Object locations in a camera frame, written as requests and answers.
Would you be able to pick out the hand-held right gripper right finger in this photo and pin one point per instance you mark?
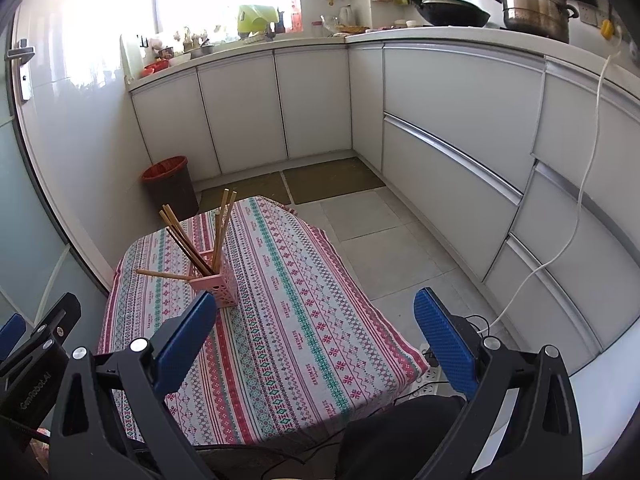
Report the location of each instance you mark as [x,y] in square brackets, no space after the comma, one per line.
[445,345]

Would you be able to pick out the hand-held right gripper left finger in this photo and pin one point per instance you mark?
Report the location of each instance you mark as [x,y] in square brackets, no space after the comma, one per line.
[185,340]

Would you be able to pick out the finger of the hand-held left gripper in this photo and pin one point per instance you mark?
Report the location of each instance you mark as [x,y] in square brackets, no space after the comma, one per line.
[12,332]
[62,317]

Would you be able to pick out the pink chopstick holder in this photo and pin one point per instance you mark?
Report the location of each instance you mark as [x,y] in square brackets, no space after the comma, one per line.
[220,287]

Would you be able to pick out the set of wooden chopsticks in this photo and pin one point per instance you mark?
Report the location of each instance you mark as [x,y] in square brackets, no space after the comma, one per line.
[197,262]

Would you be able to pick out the black power adapter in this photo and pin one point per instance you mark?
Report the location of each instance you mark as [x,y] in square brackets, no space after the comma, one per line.
[433,356]

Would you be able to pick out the white power strip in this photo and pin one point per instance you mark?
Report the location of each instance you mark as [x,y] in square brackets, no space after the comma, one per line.
[424,385]

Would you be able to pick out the person's dark trouser leg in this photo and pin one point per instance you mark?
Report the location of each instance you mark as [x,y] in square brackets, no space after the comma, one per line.
[400,440]

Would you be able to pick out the frosted glass door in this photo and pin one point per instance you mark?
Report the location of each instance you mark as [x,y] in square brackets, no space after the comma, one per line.
[25,210]

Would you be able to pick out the patterned striped tablecloth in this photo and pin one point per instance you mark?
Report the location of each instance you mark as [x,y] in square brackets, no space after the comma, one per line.
[300,310]

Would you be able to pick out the red trash bin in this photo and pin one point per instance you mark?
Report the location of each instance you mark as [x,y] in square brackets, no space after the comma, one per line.
[172,190]

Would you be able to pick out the brown floor mat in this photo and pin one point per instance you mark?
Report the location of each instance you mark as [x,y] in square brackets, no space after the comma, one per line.
[330,180]
[240,190]

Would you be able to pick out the white door kitchen cabinet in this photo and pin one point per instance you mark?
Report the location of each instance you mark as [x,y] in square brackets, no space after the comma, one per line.
[240,110]

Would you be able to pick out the white drawer kitchen cabinet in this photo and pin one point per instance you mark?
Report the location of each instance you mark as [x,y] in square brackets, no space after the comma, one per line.
[460,100]

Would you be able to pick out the red bowl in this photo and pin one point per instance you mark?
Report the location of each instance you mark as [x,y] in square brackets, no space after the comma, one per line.
[156,68]

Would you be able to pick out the white kitchen countertop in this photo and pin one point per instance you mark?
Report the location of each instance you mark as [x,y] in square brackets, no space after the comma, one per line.
[450,34]

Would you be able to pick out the black wok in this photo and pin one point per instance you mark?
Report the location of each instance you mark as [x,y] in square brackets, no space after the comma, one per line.
[450,12]

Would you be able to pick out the red bottle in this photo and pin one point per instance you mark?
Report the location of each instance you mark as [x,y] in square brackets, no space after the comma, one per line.
[296,19]

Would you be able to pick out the white jug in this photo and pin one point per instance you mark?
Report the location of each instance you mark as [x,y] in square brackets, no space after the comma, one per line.
[346,16]

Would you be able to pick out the stainless steel steamer pot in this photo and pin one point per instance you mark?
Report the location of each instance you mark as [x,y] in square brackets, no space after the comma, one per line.
[535,10]

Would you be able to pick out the yellow plug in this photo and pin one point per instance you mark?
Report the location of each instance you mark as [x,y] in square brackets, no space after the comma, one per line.
[606,29]

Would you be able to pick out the wall socket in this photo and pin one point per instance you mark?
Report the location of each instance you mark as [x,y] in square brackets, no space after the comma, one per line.
[588,14]

